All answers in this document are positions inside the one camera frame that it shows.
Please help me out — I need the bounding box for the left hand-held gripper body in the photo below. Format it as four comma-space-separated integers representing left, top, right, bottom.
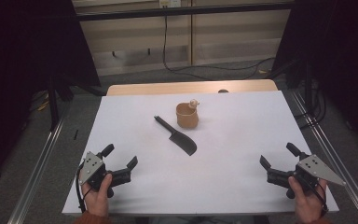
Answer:
79, 151, 132, 199

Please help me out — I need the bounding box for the black metal stand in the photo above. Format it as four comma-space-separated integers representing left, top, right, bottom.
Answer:
48, 73, 76, 132

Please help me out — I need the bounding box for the light wooden table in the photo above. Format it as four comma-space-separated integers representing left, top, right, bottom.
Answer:
105, 78, 279, 97

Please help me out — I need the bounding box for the person's left hand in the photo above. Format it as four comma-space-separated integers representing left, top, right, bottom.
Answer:
81, 173, 114, 217

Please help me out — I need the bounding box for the metal floor rail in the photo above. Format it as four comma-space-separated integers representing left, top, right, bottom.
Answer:
7, 116, 67, 224
291, 91, 358, 224

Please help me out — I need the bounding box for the hand-held gripper cable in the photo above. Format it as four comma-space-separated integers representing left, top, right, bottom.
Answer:
297, 174, 329, 217
75, 161, 90, 215

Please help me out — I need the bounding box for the right hand-held gripper cable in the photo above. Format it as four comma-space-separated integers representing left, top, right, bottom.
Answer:
297, 174, 329, 217

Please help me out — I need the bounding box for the brown cup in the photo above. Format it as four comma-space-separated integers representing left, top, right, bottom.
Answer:
175, 102, 200, 130

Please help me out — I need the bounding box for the black wall cable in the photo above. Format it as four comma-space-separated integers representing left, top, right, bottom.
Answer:
162, 14, 276, 81

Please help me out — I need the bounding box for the black curtain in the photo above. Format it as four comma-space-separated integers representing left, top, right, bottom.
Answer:
0, 0, 103, 188
272, 0, 358, 154

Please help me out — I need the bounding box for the bundle of black floor cables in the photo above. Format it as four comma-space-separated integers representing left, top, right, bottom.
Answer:
294, 79, 328, 131

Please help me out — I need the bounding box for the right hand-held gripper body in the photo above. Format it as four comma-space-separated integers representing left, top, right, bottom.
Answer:
266, 152, 347, 200

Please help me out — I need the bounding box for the left hand-held gripper cable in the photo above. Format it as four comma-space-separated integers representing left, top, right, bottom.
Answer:
75, 161, 90, 215

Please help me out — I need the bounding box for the white wall socket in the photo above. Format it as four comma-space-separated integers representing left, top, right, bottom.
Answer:
158, 0, 182, 9

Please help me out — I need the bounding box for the black horizontal bar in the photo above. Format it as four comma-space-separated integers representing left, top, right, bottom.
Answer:
74, 2, 295, 22

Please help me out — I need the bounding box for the white table cover board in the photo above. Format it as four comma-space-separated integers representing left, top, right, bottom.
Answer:
61, 91, 340, 217

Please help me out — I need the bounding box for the person's right hand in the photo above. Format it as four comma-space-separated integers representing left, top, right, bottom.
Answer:
287, 175, 327, 223

